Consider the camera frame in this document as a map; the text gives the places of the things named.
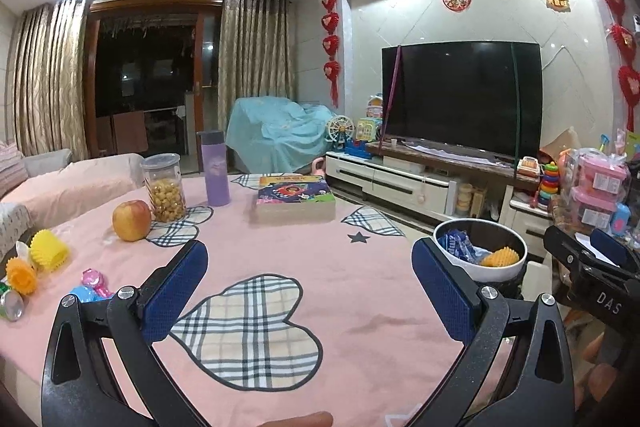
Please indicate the purple water bottle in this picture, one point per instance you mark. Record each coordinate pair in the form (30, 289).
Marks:
(215, 172)

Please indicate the toy ferris wheel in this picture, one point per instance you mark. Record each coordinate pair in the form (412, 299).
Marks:
(341, 132)

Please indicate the blue wrapper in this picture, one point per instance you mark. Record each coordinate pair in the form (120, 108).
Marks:
(459, 247)

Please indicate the clear jar of snacks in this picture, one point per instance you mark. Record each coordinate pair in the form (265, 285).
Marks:
(165, 194)

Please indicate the wooden glass sliding door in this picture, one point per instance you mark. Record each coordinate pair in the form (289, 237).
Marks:
(150, 72)

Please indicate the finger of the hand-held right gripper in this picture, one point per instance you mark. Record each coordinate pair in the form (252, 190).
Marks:
(610, 247)
(567, 247)

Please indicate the white round bin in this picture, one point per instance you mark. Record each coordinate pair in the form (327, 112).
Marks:
(505, 277)

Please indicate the pink toy house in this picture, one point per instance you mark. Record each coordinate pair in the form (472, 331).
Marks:
(375, 107)

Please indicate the black television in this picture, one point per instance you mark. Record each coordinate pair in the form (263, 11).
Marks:
(460, 97)

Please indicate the rainbow stacking rings toy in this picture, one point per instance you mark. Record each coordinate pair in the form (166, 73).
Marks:
(549, 184)

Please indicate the red yellow apple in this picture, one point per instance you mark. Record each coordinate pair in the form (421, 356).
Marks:
(131, 221)

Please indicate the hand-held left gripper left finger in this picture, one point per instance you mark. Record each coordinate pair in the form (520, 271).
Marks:
(175, 292)

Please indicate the armchair under blue cover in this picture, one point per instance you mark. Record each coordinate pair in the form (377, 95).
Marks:
(275, 132)

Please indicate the brown cardboard sheet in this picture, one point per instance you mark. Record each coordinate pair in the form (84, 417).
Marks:
(560, 142)

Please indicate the blue toy base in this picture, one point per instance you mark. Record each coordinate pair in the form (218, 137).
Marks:
(357, 149)

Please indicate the pink storage boxes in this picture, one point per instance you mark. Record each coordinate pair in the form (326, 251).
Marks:
(597, 187)

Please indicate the person's right hand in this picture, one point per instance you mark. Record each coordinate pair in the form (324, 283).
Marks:
(602, 382)

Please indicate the colourful puzzle box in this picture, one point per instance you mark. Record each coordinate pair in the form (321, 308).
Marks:
(295, 199)

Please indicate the pink kettlebell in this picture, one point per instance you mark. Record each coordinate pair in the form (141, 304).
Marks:
(318, 168)

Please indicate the green toy house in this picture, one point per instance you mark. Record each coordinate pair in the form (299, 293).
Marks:
(369, 129)

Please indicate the stacked jars in stand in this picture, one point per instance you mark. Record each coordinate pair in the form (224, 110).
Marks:
(465, 197)

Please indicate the small yellow ribbed cup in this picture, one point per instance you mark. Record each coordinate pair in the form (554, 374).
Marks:
(49, 252)

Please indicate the green drink can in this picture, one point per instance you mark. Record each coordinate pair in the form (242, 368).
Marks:
(12, 304)

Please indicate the pink covered sofa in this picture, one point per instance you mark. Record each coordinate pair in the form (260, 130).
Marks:
(75, 187)

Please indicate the beige patterned curtain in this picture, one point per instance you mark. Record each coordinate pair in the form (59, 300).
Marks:
(50, 77)
(255, 67)

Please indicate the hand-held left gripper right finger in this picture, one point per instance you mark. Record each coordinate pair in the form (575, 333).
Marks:
(445, 292)

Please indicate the large yellow ribbed cylinder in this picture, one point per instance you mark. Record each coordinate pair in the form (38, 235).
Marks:
(500, 258)

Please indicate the white television stand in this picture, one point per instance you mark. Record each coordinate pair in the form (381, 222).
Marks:
(395, 179)

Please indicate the person's left hand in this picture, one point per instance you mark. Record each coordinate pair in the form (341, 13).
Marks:
(295, 420)

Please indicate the orange toy phone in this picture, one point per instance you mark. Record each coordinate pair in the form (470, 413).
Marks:
(528, 167)

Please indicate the pink candy wrapper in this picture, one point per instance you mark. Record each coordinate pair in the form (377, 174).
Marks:
(92, 287)

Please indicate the pink striped pillow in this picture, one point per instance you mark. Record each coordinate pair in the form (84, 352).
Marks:
(11, 167)

